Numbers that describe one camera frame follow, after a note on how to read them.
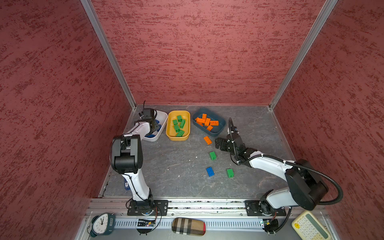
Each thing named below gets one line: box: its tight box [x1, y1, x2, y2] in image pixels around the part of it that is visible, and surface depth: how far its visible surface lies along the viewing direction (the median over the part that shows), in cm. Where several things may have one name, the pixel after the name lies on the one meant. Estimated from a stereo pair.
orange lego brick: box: [195, 117, 206, 127], surface depth 112 cm
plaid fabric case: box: [171, 217, 207, 236], surface depth 68 cm
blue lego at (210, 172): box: [206, 167, 215, 177], surface depth 87 cm
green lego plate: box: [175, 129, 185, 137], surface depth 105 cm
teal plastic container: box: [192, 107, 226, 137], surface depth 112 cm
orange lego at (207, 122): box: [204, 118, 211, 127], surface depth 111 cm
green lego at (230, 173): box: [226, 168, 235, 178], surface depth 86 cm
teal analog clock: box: [90, 212, 115, 238], surface depth 68 cm
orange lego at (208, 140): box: [203, 136, 213, 145], surface depth 102 cm
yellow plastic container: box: [166, 110, 191, 141], surface depth 109 cm
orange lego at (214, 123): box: [210, 120, 220, 126], surface depth 109 cm
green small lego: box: [209, 151, 217, 161], surface depth 92 cm
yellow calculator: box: [291, 210, 332, 240], surface depth 69 cm
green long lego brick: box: [180, 119, 186, 129], surface depth 108 cm
